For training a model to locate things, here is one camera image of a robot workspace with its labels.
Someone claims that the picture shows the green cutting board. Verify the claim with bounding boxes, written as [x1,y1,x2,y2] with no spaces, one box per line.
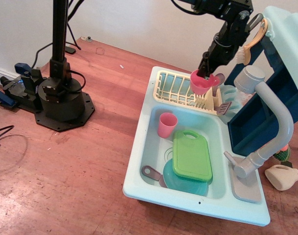
[172,130,212,182]

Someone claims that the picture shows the pink plastic tumbler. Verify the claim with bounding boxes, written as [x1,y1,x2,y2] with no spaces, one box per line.
[157,112,178,138]

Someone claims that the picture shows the beige toy jug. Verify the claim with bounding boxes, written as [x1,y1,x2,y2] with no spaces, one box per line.
[264,164,298,191]

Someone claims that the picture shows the light blue shelf top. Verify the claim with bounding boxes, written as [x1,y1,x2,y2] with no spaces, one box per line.
[263,6,298,90]

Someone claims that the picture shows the purple toy spatula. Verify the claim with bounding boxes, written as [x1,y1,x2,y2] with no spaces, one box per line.
[214,101,232,116]

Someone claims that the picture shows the black power adapter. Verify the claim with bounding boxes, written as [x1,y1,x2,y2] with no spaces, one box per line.
[65,46,76,54]

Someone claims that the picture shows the black cable on table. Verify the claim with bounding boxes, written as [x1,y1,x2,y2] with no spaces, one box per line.
[0,125,15,140]

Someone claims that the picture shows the black cables on wall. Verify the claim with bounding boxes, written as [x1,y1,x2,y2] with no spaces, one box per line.
[31,0,87,69]

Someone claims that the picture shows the green toy vegetable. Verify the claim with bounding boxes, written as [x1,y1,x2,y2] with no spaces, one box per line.
[273,144,293,168]

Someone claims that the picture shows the purple pan handle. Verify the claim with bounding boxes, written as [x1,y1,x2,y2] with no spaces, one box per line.
[141,165,167,188]

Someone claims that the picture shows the blue clamp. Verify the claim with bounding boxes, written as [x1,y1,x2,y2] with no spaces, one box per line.
[0,63,44,113]

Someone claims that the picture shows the teal plastic plate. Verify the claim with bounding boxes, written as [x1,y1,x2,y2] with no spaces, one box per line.
[163,159,208,196]

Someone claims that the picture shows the dark blue shelf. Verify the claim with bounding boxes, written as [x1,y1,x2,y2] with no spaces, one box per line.
[228,37,298,157]

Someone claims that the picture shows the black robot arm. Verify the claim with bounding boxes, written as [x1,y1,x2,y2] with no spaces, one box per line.
[172,0,253,77]

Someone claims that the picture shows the toy knife grey handle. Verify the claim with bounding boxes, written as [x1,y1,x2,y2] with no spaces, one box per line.
[247,13,263,32]

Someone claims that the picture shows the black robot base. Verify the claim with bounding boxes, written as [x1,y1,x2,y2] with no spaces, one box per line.
[35,77,95,132]

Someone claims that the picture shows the cream dish rack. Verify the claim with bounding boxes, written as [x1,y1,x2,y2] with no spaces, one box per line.
[153,70,223,116]

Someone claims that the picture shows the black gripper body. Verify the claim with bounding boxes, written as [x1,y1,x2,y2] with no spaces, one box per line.
[198,35,239,72]

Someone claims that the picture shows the purple toy spoon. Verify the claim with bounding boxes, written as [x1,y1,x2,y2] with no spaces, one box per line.
[212,73,225,97]

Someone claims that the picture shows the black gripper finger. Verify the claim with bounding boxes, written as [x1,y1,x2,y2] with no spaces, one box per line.
[205,69,214,77]
[197,66,207,78]

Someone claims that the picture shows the pink mug with handle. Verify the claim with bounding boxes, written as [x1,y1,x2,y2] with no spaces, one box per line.
[190,70,220,95]

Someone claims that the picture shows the light blue plates in rack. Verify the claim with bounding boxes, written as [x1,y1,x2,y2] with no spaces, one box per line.
[219,85,243,124]

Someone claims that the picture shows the light blue toy sink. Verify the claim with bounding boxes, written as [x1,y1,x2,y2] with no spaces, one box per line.
[123,67,270,226]

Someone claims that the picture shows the grey toy faucet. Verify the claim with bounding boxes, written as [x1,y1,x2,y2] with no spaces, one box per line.
[225,65,294,178]

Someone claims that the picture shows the yellow dish brush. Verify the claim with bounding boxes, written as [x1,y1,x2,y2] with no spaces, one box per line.
[236,19,268,66]

